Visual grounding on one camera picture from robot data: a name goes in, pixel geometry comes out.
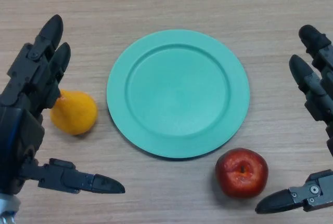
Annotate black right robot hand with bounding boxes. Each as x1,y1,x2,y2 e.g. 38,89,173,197
254,24,333,215

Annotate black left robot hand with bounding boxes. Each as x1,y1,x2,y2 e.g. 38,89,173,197
0,14,126,199

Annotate red apple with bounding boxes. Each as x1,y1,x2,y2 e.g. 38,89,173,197
215,148,269,199

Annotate green round plate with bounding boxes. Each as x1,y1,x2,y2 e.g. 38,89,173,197
106,29,251,160

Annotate yellow pear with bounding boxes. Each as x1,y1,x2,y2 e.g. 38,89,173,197
49,90,98,136

